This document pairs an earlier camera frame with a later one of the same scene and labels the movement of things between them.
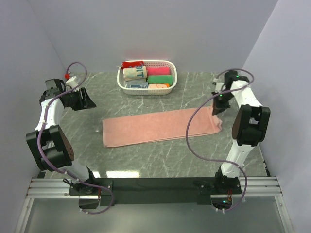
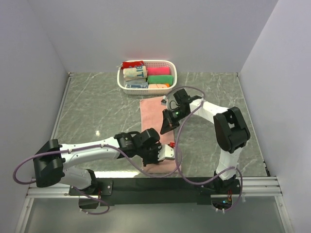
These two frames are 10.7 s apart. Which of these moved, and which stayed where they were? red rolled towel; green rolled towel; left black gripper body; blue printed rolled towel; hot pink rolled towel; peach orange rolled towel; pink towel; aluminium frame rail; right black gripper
Moved: left black gripper body; right black gripper; pink towel
Stayed: red rolled towel; aluminium frame rail; hot pink rolled towel; blue printed rolled towel; green rolled towel; peach orange rolled towel
